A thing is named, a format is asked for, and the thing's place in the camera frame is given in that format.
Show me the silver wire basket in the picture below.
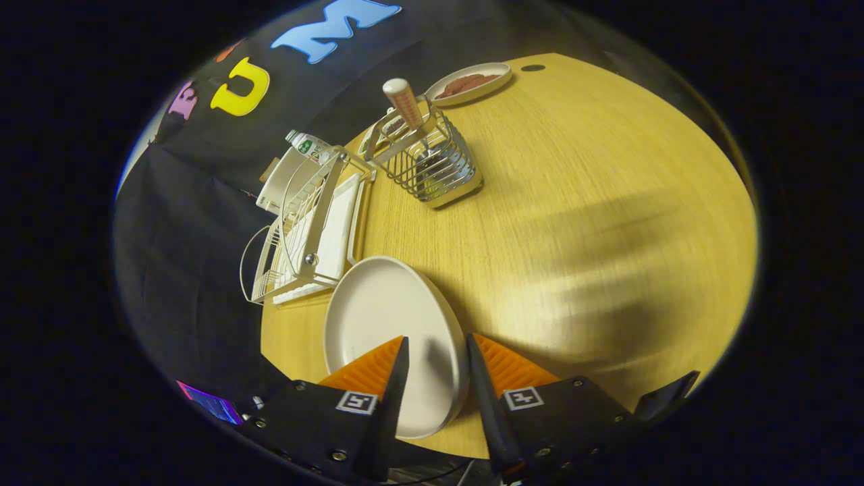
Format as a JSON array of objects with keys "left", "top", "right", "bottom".
[{"left": 364, "top": 101, "right": 484, "bottom": 209}]

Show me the black backdrop cloth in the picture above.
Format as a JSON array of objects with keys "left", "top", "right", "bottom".
[{"left": 115, "top": 0, "right": 608, "bottom": 419}]

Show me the white divided dish with beans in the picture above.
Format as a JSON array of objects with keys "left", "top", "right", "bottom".
[{"left": 358, "top": 120, "right": 400, "bottom": 157}]

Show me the white round plate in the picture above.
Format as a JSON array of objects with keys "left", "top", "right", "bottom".
[{"left": 323, "top": 255, "right": 470, "bottom": 440}]

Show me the white toaster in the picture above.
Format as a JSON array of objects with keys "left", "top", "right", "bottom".
[{"left": 255, "top": 147, "right": 318, "bottom": 215}]

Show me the spoon with pink striped handle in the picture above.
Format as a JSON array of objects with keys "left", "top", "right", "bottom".
[{"left": 383, "top": 78, "right": 463, "bottom": 186}]

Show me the white wire dish rack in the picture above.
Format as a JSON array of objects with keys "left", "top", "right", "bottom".
[{"left": 240, "top": 147, "right": 377, "bottom": 306}]

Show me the white drip tray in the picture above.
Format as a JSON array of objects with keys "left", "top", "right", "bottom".
[{"left": 273, "top": 174, "right": 365, "bottom": 304}]

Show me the lit purple screen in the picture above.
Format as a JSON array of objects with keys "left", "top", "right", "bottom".
[{"left": 177, "top": 380, "right": 244, "bottom": 426}]

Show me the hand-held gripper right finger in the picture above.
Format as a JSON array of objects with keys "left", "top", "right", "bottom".
[{"left": 466, "top": 332, "right": 639, "bottom": 483}]

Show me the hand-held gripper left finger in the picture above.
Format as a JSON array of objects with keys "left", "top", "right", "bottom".
[{"left": 240, "top": 335, "right": 410, "bottom": 483}]

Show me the white milk bottle green label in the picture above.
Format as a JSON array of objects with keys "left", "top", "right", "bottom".
[{"left": 285, "top": 130, "right": 335, "bottom": 163}]

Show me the white plate with meat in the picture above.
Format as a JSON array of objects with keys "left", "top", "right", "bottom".
[{"left": 424, "top": 62, "right": 512, "bottom": 107}]

